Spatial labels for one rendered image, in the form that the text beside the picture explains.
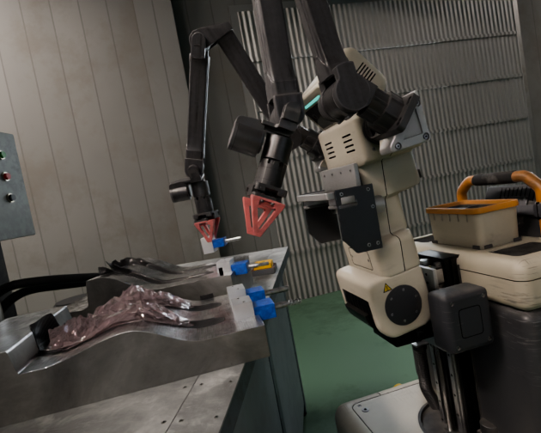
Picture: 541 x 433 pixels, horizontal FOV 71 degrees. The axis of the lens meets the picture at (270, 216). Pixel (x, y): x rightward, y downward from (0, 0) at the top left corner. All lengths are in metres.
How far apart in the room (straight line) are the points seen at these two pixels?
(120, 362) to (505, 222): 1.00
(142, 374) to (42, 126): 3.20
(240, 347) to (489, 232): 0.77
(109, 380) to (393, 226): 0.75
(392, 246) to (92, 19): 3.36
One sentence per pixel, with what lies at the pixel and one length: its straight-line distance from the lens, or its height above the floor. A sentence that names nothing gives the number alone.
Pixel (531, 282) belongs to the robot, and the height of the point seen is 0.76.
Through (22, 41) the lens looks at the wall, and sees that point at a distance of 3.95.
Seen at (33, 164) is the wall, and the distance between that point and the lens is 3.71.
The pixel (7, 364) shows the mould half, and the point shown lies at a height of 0.89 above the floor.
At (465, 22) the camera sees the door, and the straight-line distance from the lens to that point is 4.87.
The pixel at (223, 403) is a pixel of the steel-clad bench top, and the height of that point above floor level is 0.80.
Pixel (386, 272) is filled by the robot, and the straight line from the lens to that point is 1.01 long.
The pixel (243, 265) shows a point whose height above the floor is 0.90.
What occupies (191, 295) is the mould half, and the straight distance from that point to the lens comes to 0.97.
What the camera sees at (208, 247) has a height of 0.92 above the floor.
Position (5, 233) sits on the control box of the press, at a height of 1.09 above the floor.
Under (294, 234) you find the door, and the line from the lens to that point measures 3.59.
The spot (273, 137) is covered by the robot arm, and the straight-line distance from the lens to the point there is 0.77.
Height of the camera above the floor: 1.07
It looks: 4 degrees down
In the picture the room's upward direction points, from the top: 10 degrees counter-clockwise
